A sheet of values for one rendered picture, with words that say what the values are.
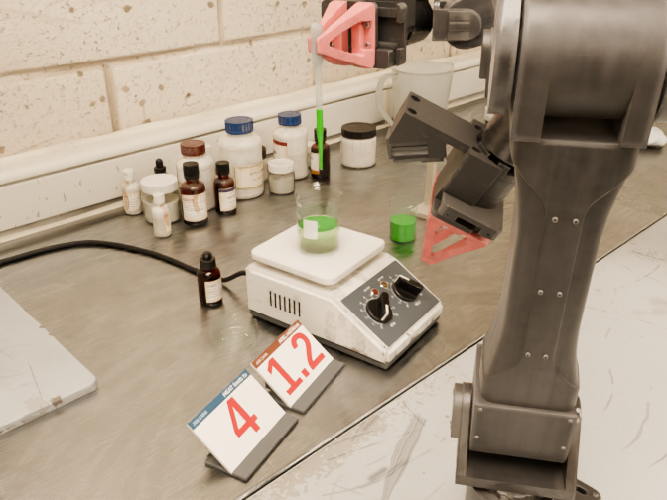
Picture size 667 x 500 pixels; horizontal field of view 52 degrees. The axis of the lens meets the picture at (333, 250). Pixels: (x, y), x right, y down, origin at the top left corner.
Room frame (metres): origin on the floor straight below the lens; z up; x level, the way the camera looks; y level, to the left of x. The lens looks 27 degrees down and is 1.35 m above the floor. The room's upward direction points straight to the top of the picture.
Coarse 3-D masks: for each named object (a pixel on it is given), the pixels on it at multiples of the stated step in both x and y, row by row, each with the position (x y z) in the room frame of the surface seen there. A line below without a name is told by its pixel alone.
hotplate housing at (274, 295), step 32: (384, 256) 0.73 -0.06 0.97; (256, 288) 0.69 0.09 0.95; (288, 288) 0.67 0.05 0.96; (320, 288) 0.65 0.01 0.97; (352, 288) 0.66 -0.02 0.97; (288, 320) 0.67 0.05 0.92; (320, 320) 0.64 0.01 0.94; (352, 320) 0.62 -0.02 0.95; (352, 352) 0.62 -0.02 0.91; (384, 352) 0.59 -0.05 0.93
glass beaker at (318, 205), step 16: (304, 192) 0.73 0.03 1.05; (320, 192) 0.74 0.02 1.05; (336, 192) 0.73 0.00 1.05; (304, 208) 0.70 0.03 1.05; (320, 208) 0.69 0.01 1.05; (336, 208) 0.70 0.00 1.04; (304, 224) 0.70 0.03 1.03; (320, 224) 0.69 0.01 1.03; (336, 224) 0.70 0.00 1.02; (304, 240) 0.70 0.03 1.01; (320, 240) 0.69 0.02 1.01; (336, 240) 0.70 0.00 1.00; (320, 256) 0.69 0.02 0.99
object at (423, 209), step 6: (432, 162) 1.03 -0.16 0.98; (432, 168) 1.03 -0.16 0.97; (426, 174) 1.03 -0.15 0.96; (432, 174) 1.03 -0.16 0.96; (426, 180) 1.03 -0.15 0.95; (432, 180) 1.03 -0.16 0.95; (426, 186) 1.03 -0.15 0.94; (432, 186) 1.03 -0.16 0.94; (426, 192) 1.03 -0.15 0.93; (426, 198) 1.03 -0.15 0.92; (420, 204) 1.03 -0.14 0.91; (426, 204) 1.03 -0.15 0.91; (420, 210) 1.01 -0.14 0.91; (426, 210) 1.01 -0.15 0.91; (420, 216) 1.00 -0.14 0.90; (426, 216) 0.99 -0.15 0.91
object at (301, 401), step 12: (312, 336) 0.62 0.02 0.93; (336, 360) 0.61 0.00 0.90; (324, 372) 0.59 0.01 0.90; (336, 372) 0.59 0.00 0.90; (312, 384) 0.57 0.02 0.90; (324, 384) 0.57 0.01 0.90; (276, 396) 0.55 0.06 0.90; (300, 396) 0.55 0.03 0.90; (312, 396) 0.55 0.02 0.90; (288, 408) 0.54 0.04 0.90; (300, 408) 0.53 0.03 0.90
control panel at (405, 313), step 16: (384, 272) 0.70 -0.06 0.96; (400, 272) 0.71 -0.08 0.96; (368, 288) 0.67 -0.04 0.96; (384, 288) 0.68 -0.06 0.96; (352, 304) 0.64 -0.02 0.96; (400, 304) 0.66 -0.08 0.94; (416, 304) 0.67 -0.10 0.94; (432, 304) 0.68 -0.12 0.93; (368, 320) 0.62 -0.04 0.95; (400, 320) 0.64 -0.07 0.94; (416, 320) 0.65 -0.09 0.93; (384, 336) 0.61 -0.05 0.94; (400, 336) 0.62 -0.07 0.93
